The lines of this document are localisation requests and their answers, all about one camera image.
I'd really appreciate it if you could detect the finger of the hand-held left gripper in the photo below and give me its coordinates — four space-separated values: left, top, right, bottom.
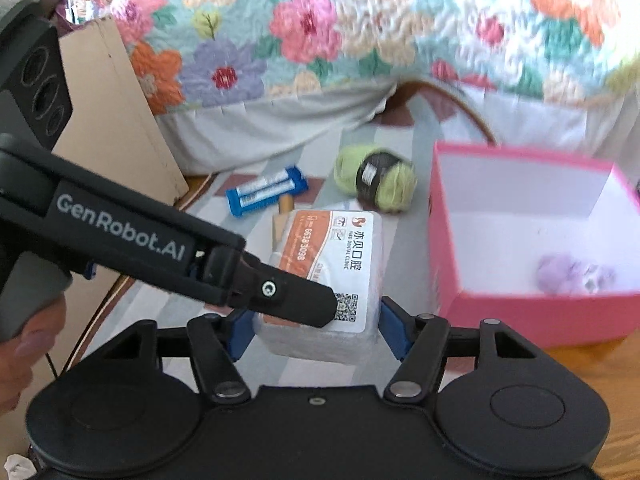
199 249 337 329

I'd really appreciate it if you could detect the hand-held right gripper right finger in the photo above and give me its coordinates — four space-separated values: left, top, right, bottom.
378 296 541 402

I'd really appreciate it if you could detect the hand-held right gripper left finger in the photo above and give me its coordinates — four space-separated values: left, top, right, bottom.
115 307 257 405

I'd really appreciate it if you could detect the orange white tissue pack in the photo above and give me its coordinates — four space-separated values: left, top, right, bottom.
252 209 387 364

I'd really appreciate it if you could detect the pink cardboard box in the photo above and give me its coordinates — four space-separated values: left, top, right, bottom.
429 141 640 349

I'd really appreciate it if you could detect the blue wet wipes packet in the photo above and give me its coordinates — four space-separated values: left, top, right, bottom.
226 166 309 219

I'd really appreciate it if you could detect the purple plush toy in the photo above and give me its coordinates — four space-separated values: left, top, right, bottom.
536 254 619 295

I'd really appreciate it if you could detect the person's left hand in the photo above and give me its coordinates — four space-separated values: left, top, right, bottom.
0 294 67 413

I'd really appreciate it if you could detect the beige foundation bottle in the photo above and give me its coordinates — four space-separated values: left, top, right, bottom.
271 195 297 261

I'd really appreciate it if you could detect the brown cardboard sheet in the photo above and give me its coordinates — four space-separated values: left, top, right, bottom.
0 17 190 461

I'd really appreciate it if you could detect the striped checked rug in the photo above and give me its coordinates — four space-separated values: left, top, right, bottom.
80 80 501 391

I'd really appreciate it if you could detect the green yarn ball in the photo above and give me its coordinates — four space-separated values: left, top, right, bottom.
333 146 418 215

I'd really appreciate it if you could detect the floral quilted bedspread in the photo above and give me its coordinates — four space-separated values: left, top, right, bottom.
107 0 640 116

